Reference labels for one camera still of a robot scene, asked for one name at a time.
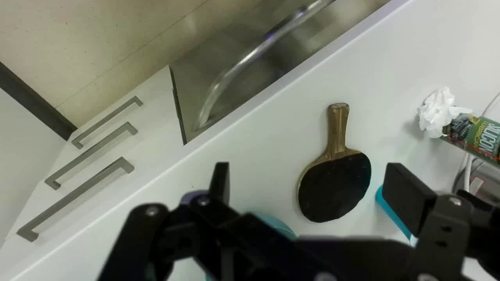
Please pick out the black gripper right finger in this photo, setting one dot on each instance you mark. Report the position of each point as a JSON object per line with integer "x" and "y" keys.
{"x": 406, "y": 197}

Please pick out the blue plastic cup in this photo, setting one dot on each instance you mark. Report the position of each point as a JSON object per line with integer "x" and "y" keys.
{"x": 273, "y": 222}

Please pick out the stainless steel sink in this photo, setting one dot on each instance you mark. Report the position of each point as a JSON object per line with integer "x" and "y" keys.
{"x": 195, "y": 70}

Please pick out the upper drawer handle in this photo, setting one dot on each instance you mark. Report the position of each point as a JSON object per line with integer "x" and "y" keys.
{"x": 106, "y": 119}

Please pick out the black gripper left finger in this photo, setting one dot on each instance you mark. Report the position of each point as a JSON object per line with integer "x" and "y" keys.
{"x": 218, "y": 186}

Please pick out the drawer handle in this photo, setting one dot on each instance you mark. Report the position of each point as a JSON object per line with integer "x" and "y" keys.
{"x": 123, "y": 128}
{"x": 106, "y": 119}
{"x": 28, "y": 229}

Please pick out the chrome faucet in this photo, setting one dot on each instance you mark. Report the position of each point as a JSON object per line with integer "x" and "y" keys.
{"x": 270, "y": 37}

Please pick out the crumpled white tissue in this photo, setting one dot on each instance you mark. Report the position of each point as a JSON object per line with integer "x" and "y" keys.
{"x": 437, "y": 111}

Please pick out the green spray can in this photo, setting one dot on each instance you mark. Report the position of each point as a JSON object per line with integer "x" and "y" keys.
{"x": 475, "y": 134}

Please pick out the black wooden ping pong paddle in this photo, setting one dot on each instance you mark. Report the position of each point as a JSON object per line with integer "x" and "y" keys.
{"x": 335, "y": 181}

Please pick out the lower drawer handle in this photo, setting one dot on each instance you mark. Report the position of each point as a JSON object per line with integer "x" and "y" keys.
{"x": 28, "y": 229}

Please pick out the middle drawer handle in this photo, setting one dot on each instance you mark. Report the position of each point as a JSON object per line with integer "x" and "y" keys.
{"x": 123, "y": 128}

